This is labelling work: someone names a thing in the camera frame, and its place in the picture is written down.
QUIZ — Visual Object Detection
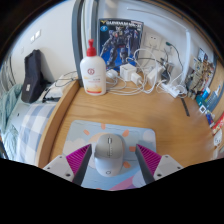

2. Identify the blue plaid bedding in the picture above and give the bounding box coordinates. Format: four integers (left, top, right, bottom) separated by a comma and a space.
14, 101, 58, 166

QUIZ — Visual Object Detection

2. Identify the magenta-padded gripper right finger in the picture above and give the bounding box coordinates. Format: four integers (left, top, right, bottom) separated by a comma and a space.
134, 143, 184, 185

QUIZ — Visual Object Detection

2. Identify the grey computer mouse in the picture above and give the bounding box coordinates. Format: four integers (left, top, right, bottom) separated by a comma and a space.
93, 133, 128, 177

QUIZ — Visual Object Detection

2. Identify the white desk lamp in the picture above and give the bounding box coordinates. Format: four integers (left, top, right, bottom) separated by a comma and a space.
125, 5, 194, 91

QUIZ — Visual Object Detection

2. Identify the white power strip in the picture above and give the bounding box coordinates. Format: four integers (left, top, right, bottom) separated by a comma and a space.
159, 81, 188, 99

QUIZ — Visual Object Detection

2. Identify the black backpack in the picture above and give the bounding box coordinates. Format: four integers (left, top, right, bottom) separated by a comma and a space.
20, 49, 46, 104

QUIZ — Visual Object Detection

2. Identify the glass jar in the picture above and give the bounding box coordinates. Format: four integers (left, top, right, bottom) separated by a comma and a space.
162, 59, 175, 81

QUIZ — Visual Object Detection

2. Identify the white wall switch panel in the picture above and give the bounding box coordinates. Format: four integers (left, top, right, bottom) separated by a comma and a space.
30, 29, 43, 43

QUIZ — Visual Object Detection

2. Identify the white charger block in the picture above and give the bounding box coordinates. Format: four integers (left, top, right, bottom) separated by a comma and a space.
146, 66, 158, 88
119, 63, 138, 82

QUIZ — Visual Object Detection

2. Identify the blue robot model kit box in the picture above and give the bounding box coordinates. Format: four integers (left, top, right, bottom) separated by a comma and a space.
98, 18, 144, 72

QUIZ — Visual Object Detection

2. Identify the white bottle with red pump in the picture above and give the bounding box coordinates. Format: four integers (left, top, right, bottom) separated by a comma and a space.
79, 38, 108, 97

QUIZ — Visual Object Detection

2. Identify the dark green plug cable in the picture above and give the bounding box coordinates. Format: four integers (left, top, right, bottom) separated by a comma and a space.
165, 41, 184, 69

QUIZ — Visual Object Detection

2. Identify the teal blanket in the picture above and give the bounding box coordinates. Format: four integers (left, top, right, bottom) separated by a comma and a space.
0, 83, 24, 161

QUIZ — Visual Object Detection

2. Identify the blue spray bottle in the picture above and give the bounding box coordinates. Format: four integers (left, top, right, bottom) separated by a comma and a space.
204, 83, 223, 113

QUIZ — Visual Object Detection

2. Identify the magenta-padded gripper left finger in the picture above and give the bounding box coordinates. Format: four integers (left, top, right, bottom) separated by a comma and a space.
43, 143, 93, 187

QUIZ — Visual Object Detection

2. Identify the pastel printed mouse pad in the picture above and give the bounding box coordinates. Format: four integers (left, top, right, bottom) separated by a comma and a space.
61, 119, 158, 192

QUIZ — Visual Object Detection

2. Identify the grey metal frame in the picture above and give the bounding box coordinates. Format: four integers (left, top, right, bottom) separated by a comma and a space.
71, 0, 100, 84

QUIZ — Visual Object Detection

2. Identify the colourful figure box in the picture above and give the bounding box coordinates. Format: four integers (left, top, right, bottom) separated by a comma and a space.
186, 48, 214, 98

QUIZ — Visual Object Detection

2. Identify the black ruler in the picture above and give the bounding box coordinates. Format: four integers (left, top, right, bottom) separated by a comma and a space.
180, 97, 191, 118

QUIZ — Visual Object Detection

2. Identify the white wall socket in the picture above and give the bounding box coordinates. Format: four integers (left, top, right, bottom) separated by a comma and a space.
143, 32, 162, 51
161, 39, 174, 55

